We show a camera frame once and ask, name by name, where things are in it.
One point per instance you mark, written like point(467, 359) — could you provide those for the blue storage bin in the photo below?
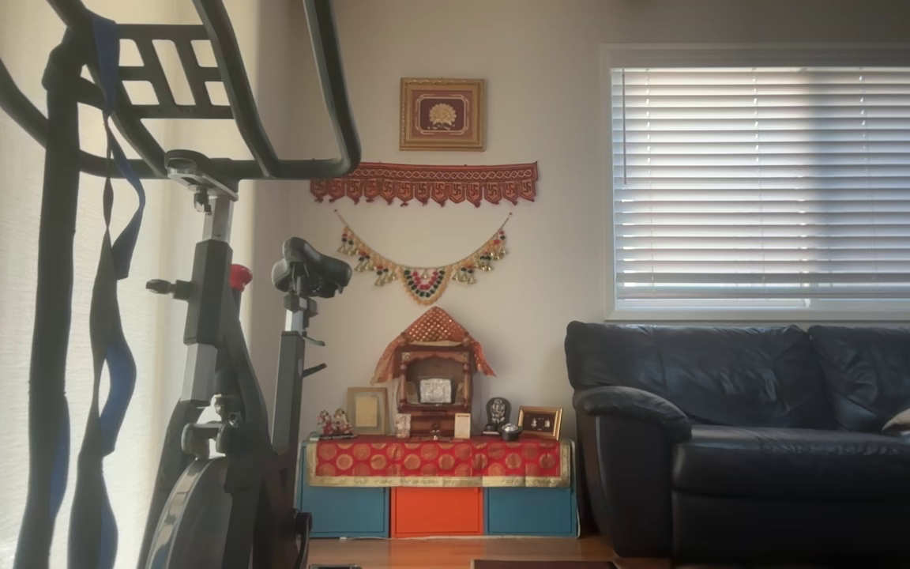
point(531, 512)

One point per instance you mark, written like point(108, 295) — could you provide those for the white window blinds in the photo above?
point(779, 197)

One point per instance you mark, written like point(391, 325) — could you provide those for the pair of small figurines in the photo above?
point(335, 424)

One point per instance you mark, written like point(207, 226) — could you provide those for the wooden shrine with canopy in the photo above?
point(433, 363)

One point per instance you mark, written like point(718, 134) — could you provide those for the beaded gold garland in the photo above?
point(423, 284)

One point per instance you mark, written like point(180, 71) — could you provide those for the dark idol statue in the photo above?
point(497, 412)

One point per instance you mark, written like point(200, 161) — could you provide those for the small black bowl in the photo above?
point(510, 432)

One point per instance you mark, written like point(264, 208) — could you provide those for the dark rug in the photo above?
point(542, 564)

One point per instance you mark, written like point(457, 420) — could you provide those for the small white card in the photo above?
point(462, 426)

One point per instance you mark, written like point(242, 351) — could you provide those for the red embroidered wall hanging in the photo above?
point(423, 183)

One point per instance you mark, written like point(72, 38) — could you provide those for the small gold picture frame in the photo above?
point(539, 423)

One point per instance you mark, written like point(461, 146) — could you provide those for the black exercise bike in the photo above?
point(210, 316)

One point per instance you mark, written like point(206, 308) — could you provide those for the black leather sofa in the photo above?
point(739, 379)

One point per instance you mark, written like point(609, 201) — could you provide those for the gold framed wall picture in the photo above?
point(442, 114)

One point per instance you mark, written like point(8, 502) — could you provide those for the red and gold cloth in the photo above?
point(435, 460)

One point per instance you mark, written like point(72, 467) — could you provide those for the pale picture frame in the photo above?
point(366, 411)

